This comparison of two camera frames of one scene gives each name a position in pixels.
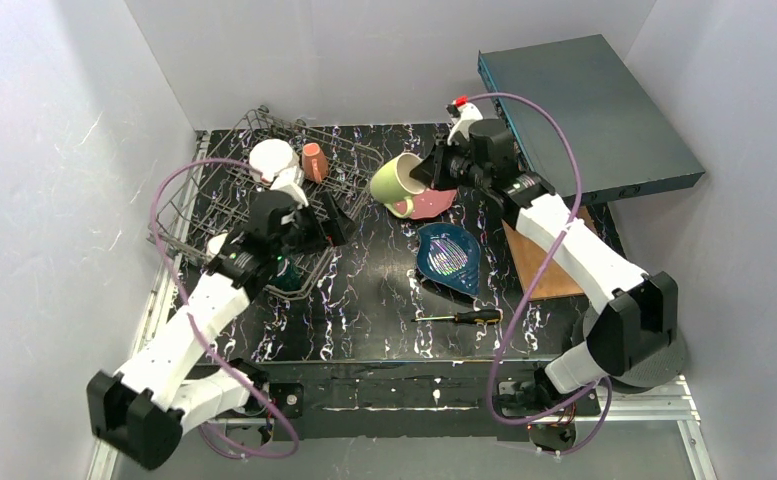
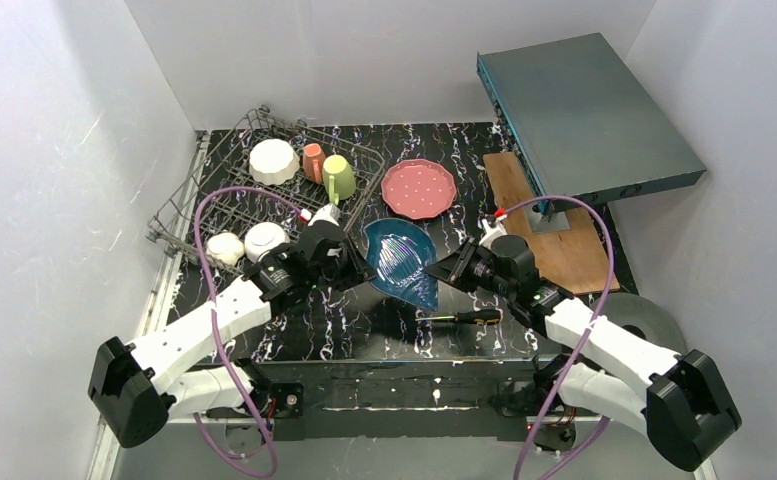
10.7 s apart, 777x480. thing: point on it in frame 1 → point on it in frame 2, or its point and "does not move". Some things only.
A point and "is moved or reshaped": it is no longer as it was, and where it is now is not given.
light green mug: [391, 183] → [339, 178]
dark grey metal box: [582, 123] does not move
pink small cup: [314, 161] does not move
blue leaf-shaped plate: [449, 256] is moved or reshaped
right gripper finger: [424, 171] → [451, 265]
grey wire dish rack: [270, 198] does not move
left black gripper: [321, 225] → [351, 266]
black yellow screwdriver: [471, 316] does not move
